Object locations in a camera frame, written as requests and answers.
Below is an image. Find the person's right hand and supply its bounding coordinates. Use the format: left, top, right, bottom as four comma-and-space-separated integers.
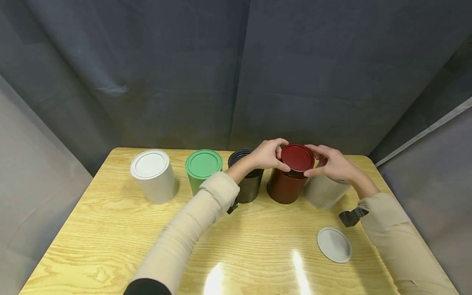
304, 144, 360, 184

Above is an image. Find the green metal can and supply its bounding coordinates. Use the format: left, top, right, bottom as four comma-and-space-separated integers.
188, 166, 223, 197

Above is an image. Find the green round lid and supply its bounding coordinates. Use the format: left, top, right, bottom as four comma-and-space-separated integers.
185, 149, 223, 180

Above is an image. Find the red round lid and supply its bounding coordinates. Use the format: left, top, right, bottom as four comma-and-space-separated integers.
280, 144, 315, 173

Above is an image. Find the black round lid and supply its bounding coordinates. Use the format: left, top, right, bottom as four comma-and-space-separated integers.
228, 149, 255, 169

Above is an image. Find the red metal can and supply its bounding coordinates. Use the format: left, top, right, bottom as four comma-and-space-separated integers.
266, 166, 310, 204

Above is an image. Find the white metal can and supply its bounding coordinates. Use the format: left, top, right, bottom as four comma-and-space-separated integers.
133, 163, 180, 205

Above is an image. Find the black metal can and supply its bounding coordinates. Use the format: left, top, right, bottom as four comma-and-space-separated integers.
233, 167, 265, 204

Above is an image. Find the white round lid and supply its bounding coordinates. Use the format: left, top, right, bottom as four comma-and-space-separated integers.
129, 150, 170, 180

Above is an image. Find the person's left hand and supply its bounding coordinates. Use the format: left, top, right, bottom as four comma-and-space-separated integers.
246, 138, 292, 172

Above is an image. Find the person's left forearm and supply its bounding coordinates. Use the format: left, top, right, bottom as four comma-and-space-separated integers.
123, 155, 256, 295

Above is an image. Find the grey round lid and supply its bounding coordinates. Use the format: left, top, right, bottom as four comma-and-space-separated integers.
317, 227, 354, 263

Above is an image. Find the grey metal can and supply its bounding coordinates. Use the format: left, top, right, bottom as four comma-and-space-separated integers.
303, 174, 352, 210

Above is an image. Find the person's right forearm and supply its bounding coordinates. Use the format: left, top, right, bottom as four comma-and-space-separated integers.
346, 171, 460, 295

